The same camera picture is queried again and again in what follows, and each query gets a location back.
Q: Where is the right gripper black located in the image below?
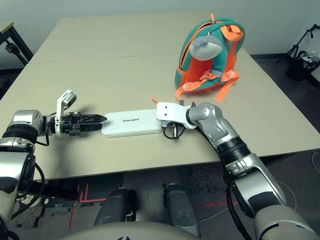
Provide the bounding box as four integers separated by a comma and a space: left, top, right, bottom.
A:
166, 120, 187, 140

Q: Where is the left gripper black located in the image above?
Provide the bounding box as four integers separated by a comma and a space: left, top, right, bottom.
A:
59, 111, 108, 138

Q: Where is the white pencil case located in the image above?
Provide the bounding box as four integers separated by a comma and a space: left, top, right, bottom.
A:
100, 108, 164, 139

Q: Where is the teal and orange backpack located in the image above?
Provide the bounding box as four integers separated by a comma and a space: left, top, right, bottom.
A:
149, 13, 245, 104

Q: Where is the grey white plush charm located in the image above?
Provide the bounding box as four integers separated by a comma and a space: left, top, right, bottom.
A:
188, 34, 222, 61

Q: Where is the black table base bar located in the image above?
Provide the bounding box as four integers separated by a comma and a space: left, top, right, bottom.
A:
15, 179, 79, 201

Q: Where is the grey robot right leg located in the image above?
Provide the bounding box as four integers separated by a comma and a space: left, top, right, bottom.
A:
163, 183, 201, 237

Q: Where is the grey robot leg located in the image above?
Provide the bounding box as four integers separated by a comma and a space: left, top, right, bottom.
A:
93, 187, 137, 227
163, 183, 201, 237

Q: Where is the grey robot left leg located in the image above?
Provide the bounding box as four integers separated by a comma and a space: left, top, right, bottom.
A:
93, 187, 137, 227

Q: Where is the white ribbed floor object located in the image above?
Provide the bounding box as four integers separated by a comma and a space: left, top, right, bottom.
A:
14, 194, 44, 209

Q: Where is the beige robot torso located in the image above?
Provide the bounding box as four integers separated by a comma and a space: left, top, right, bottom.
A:
61, 221, 199, 240

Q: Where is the black waste bin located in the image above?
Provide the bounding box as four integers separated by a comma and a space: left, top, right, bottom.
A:
285, 50, 319, 82

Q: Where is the black tripod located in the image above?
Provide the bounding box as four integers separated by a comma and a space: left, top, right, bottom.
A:
276, 23, 320, 66

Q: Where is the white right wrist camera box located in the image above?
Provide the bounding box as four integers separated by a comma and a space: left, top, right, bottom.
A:
155, 100, 199, 130

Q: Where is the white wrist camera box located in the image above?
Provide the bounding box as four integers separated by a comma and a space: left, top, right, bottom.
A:
55, 88, 78, 139
155, 100, 199, 130

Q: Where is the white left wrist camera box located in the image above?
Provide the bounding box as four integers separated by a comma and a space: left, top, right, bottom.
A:
55, 88, 78, 139

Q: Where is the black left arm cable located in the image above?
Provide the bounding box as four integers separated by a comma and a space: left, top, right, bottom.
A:
9, 111, 66, 221

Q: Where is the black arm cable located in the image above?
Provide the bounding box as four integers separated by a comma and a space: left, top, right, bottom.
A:
9, 111, 66, 221
161, 124, 253, 240

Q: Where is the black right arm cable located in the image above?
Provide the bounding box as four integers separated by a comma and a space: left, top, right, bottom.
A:
161, 124, 253, 240

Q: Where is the side table with black frame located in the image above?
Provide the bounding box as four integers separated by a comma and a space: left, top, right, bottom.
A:
0, 21, 35, 67

